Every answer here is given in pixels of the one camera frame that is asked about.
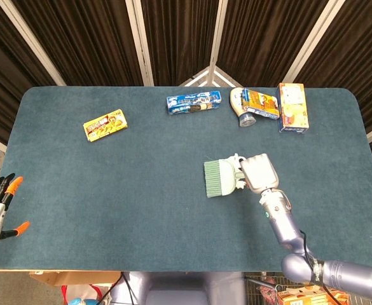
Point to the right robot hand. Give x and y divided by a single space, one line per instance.
260 173

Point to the white brush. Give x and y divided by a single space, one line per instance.
220 178

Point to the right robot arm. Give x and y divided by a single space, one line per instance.
300 241

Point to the large crumpled white paper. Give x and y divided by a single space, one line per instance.
236 160

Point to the white bottle with blue cap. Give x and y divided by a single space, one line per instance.
240 106

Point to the orange and blue snack box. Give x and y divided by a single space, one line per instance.
260 103

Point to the tall orange and blue carton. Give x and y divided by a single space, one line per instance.
292 108

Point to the blue cookie package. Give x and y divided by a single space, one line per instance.
193 102

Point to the brown cardboard box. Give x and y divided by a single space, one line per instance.
74 278

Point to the red and white bag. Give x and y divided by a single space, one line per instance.
82 294

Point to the blue table mat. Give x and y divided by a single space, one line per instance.
141 197

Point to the orange printed carton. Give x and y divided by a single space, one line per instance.
300 297

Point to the robot torso base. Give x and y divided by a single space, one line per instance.
179 289

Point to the yellow snack box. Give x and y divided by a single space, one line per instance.
105 125

